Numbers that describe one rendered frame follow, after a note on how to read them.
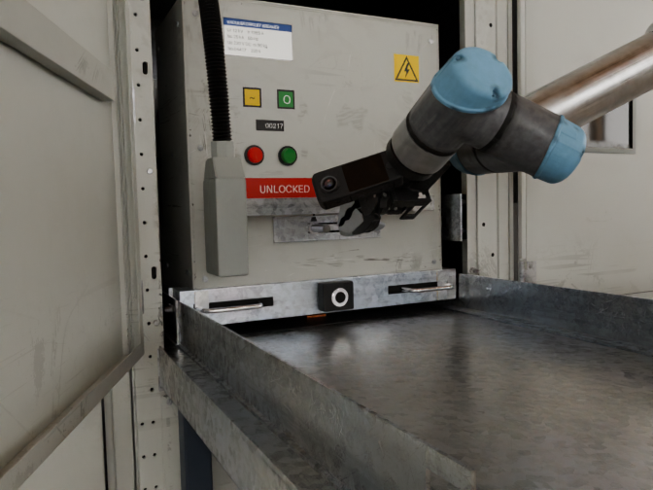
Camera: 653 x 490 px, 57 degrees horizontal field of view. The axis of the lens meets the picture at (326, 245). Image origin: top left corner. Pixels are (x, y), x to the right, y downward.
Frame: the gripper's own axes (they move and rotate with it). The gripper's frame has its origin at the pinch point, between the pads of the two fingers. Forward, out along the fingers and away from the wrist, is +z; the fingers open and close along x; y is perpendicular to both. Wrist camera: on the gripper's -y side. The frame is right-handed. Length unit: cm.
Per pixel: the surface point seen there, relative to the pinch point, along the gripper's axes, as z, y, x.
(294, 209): 7.4, -3.2, 7.6
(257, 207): 7.2, -9.6, 7.9
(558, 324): -2.3, 32.8, -19.6
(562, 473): -34, -7, -40
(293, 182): 8.6, -1.6, 13.7
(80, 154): -8.5, -36.7, 6.3
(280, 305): 17.9, -4.9, -5.1
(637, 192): 5, 78, 9
